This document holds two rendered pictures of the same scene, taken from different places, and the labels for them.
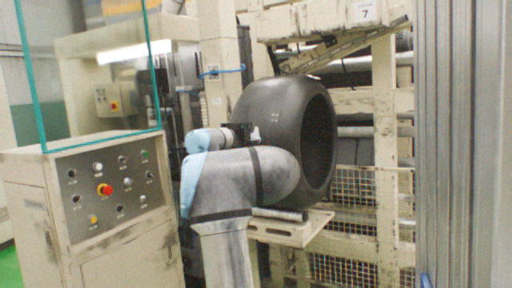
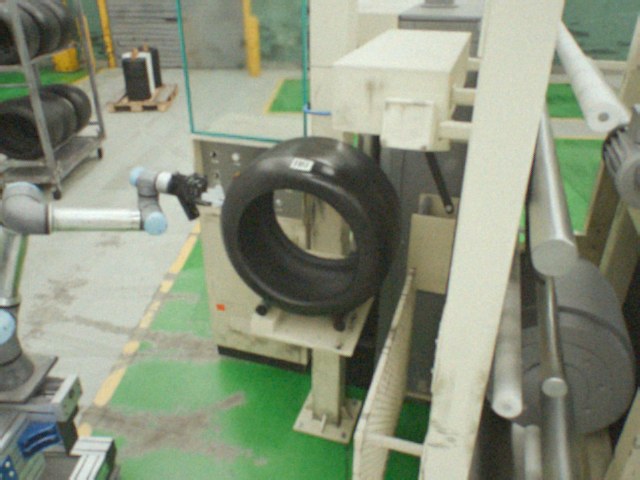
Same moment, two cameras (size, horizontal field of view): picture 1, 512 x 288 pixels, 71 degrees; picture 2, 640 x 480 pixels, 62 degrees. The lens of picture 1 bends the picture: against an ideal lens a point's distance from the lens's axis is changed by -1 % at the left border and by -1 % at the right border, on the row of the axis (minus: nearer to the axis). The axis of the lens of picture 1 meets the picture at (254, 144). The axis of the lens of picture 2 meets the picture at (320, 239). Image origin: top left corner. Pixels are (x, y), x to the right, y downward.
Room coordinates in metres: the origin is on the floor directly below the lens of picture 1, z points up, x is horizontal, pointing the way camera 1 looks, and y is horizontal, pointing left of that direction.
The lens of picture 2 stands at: (1.20, -1.67, 1.99)
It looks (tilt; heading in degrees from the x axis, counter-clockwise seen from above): 28 degrees down; 75
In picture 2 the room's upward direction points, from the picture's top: straight up
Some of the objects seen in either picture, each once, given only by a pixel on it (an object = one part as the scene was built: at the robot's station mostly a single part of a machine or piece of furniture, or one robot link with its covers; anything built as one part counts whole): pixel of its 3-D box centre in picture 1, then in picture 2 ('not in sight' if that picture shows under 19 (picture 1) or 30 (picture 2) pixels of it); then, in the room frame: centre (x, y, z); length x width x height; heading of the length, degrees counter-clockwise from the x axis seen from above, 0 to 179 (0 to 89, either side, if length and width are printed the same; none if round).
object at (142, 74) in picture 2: not in sight; (141, 76); (0.67, 6.74, 0.38); 1.20 x 0.80 x 0.76; 80
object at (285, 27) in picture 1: (322, 21); (409, 75); (1.78, -0.37, 1.71); 0.61 x 0.25 x 0.15; 57
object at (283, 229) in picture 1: (269, 226); (280, 298); (1.48, -0.03, 0.83); 0.36 x 0.09 x 0.06; 57
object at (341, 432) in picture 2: not in sight; (328, 413); (1.72, 0.12, 0.02); 0.27 x 0.27 x 0.04; 57
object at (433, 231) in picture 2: not in sight; (432, 243); (2.03, -0.12, 1.05); 0.20 x 0.15 x 0.30; 57
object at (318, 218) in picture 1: (284, 222); (315, 313); (1.60, -0.11, 0.80); 0.37 x 0.36 x 0.02; 147
